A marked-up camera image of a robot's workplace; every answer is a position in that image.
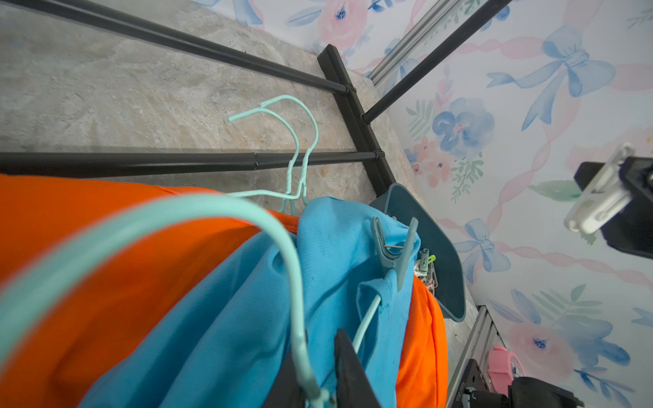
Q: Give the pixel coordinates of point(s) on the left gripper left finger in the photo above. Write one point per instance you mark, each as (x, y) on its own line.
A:
(285, 391)

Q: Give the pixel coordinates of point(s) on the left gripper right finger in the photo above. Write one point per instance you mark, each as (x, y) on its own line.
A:
(353, 389)

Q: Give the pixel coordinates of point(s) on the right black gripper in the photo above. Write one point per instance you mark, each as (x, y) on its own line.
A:
(630, 231)

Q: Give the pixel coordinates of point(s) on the teal t-shirt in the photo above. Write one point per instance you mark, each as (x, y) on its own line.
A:
(224, 343)

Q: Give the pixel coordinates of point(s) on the teal clothespin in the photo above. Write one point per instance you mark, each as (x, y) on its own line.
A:
(397, 258)

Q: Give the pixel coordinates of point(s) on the orange t-shirt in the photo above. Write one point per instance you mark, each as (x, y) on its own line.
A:
(102, 285)

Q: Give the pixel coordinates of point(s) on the white clothespin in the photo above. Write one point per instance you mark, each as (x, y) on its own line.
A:
(603, 198)

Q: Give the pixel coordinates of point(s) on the pink round object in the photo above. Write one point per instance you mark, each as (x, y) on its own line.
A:
(503, 368)

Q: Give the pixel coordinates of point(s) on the black clothes rack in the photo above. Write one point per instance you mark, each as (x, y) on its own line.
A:
(336, 81)

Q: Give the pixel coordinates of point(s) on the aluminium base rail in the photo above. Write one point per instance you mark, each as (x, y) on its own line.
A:
(471, 370)

